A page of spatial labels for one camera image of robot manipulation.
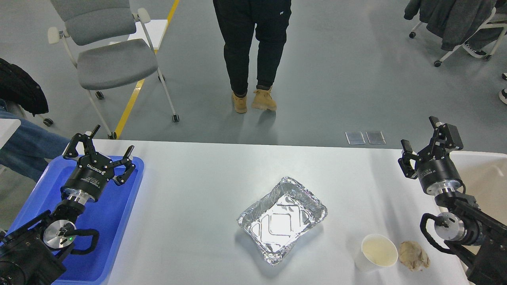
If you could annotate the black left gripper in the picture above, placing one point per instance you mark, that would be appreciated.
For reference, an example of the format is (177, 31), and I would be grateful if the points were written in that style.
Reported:
(90, 176)

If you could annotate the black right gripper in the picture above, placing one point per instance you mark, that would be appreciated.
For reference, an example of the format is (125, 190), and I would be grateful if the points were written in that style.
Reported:
(435, 176)

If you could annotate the white paper cup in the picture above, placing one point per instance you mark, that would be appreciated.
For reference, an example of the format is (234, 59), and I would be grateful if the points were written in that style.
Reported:
(376, 252)

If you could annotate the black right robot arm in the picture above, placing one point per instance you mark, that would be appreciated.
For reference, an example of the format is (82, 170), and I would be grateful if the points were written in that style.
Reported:
(464, 230)

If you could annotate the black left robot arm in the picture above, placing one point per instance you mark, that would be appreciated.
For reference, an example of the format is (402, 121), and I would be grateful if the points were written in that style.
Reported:
(34, 253)

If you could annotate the right metal floor plate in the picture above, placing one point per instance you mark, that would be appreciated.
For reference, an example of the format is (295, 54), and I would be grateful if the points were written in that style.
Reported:
(375, 137)

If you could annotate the metal floor plate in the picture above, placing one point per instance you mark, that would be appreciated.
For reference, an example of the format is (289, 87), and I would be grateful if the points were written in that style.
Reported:
(375, 137)
(355, 138)

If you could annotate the blue plastic tray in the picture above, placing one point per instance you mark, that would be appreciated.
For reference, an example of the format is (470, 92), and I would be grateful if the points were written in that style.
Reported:
(109, 216)

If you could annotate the beige plastic bin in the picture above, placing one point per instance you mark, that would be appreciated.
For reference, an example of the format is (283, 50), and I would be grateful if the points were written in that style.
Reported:
(485, 176)

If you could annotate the seated person in jeans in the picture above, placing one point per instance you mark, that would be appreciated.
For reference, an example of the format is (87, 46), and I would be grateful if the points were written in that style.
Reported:
(28, 149)

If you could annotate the left metal floor plate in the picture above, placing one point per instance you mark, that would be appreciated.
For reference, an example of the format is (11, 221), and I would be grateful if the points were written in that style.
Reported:
(355, 138)

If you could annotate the white small table corner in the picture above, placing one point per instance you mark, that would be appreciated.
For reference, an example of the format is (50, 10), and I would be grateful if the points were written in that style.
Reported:
(7, 129)

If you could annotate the crumpled brown paper ball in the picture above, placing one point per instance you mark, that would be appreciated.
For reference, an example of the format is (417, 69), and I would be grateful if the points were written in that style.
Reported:
(413, 256)

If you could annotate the black jacket on chair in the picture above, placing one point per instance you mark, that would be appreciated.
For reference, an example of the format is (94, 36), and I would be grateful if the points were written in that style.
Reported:
(19, 87)

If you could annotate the grey office chair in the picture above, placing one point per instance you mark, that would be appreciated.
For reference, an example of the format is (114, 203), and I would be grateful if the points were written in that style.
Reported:
(110, 66)

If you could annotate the chair with dark jackets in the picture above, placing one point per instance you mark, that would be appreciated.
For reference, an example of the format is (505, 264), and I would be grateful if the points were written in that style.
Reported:
(456, 21)

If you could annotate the white board on floor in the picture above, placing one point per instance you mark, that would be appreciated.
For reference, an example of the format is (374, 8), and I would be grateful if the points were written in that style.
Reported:
(155, 29)

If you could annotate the aluminium foil tray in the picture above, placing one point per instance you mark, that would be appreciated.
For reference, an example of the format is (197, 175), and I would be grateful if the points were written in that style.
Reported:
(276, 221)

